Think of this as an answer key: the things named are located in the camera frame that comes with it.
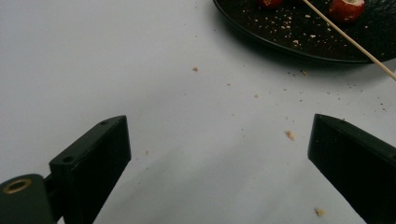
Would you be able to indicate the red cored hawthorn fruit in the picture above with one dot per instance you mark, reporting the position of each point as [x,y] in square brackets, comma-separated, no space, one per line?
[345,12]
[269,2]

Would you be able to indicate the black textured round plate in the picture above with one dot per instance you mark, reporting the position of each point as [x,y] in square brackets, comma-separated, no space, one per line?
[264,28]

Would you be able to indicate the thin wooden skewer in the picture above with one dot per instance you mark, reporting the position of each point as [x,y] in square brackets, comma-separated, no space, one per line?
[345,35]

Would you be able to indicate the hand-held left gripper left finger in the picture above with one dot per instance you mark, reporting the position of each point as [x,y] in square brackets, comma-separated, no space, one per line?
[93,161]

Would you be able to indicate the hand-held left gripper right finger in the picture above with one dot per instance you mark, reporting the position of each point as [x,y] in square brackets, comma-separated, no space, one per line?
[351,155]

